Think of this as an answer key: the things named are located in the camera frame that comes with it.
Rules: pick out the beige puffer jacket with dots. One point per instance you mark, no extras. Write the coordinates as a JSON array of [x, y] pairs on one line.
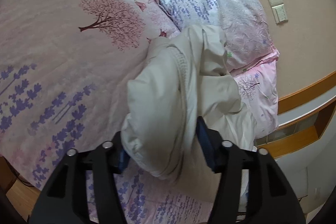
[[185, 78]]

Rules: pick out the pink tree print bedsheet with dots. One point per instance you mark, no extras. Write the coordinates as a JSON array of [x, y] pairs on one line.
[[65, 65]]

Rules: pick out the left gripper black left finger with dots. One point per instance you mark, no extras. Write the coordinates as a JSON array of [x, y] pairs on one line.
[[64, 197]]

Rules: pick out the white wall switch panel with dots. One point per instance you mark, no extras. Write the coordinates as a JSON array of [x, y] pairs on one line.
[[279, 13]]

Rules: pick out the white lavender print pillow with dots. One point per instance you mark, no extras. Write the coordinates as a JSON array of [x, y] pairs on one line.
[[243, 22]]

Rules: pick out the pink floral pillow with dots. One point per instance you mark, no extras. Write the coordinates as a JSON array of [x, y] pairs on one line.
[[257, 88]]

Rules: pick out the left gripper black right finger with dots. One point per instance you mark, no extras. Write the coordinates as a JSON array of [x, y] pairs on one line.
[[271, 199]]

